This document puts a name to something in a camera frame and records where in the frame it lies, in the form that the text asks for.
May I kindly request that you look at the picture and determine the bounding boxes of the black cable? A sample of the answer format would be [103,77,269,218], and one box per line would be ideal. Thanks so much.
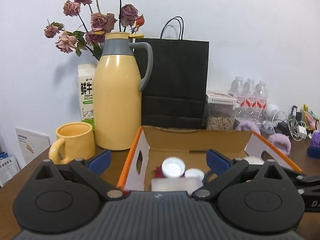
[202,169,218,184]

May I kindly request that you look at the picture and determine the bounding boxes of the large white jar lid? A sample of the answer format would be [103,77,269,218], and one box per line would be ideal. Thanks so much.
[161,157,185,178]

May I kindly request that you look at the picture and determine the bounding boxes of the orange red wrapper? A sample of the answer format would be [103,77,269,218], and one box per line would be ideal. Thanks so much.
[151,166,164,178]

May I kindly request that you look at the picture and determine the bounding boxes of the small white jar lid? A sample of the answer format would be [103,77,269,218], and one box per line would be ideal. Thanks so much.
[184,168,204,180]

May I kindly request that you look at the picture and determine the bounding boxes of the purple object at edge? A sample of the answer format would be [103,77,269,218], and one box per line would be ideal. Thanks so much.
[307,131,320,159]

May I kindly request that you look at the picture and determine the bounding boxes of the purple fluffy headband right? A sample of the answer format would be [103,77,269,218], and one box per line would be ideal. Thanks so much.
[268,133,291,156]

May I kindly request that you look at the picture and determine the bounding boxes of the purple fluffy headband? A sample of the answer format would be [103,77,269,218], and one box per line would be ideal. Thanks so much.
[268,133,291,156]
[235,121,261,135]

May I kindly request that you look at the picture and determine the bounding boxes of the blue white paper stack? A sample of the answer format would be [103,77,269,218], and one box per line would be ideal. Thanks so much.
[0,152,20,187]

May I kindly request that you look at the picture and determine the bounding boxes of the yellow ceramic mug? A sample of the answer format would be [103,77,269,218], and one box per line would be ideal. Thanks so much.
[48,122,95,164]

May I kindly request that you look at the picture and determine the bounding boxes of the white booklet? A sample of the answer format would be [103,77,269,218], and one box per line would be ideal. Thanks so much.
[15,128,50,165]

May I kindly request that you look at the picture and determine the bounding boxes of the colourful packets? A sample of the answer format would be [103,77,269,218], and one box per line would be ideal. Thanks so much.
[303,105,319,131]

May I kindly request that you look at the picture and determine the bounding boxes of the purple fluffy headband left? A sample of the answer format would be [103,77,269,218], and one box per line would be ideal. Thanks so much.
[235,121,261,135]

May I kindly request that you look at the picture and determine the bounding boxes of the white rectangular box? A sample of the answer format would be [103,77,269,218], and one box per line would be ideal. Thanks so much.
[151,177,203,194]

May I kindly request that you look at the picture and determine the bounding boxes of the middle water bottle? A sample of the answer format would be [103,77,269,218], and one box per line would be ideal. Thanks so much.
[244,78,257,120]

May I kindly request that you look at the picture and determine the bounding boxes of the water bottle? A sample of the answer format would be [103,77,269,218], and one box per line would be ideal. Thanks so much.
[244,78,257,120]
[255,80,268,122]
[228,76,246,118]

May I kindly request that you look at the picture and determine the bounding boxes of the clear snack container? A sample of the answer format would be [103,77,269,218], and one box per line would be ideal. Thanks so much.
[206,96,239,131]

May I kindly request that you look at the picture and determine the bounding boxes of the right water bottle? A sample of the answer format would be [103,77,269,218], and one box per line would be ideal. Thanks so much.
[255,80,268,122]

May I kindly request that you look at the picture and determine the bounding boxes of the orange cardboard box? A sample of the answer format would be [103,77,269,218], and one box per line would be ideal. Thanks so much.
[117,126,302,191]

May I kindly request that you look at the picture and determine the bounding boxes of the white red flat box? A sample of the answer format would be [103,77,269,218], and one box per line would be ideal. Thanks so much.
[206,90,236,105]

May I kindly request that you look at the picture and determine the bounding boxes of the left water bottle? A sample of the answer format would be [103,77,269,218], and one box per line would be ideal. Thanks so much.
[228,76,246,118]

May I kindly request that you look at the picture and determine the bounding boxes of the white milk carton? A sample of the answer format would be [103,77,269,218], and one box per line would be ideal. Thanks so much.
[78,64,97,127]

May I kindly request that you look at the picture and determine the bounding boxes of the black paper bag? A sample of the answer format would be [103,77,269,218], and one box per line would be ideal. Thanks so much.
[136,16,209,129]

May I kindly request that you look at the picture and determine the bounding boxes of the yellow thermos jug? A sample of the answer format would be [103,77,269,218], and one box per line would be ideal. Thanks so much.
[93,32,153,151]

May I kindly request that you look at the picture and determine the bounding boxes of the dried rose bouquet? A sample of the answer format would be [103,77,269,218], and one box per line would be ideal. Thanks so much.
[44,0,145,60]

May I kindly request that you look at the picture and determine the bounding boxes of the white charger with cables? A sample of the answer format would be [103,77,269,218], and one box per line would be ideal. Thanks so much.
[272,105,308,141]

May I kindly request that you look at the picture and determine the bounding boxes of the white small camera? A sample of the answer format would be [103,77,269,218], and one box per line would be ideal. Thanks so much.
[260,104,279,134]

